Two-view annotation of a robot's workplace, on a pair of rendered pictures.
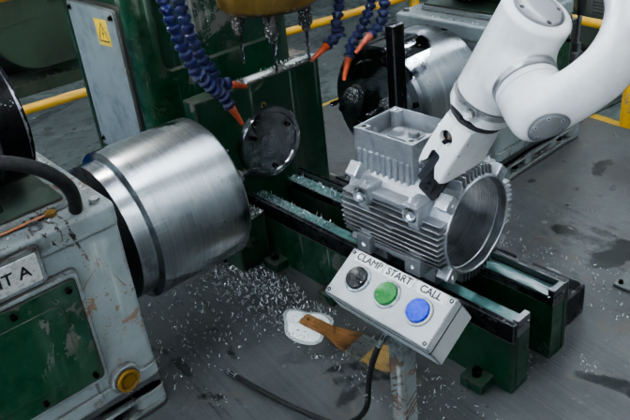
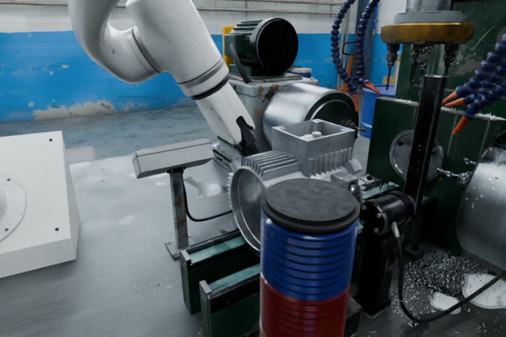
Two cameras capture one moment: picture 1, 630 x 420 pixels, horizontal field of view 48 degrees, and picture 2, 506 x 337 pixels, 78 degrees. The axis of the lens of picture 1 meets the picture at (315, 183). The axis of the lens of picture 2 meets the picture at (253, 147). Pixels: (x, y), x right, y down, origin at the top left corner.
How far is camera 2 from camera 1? 1.25 m
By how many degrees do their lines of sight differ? 87
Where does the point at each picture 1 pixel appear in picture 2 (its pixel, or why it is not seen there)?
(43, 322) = not seen: hidden behind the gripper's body
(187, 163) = (295, 98)
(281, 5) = (385, 34)
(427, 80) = (496, 174)
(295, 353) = not seen: hidden behind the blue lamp
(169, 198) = (277, 105)
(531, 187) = not seen: outside the picture
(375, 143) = (300, 129)
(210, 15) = (461, 59)
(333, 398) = (226, 229)
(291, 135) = (434, 165)
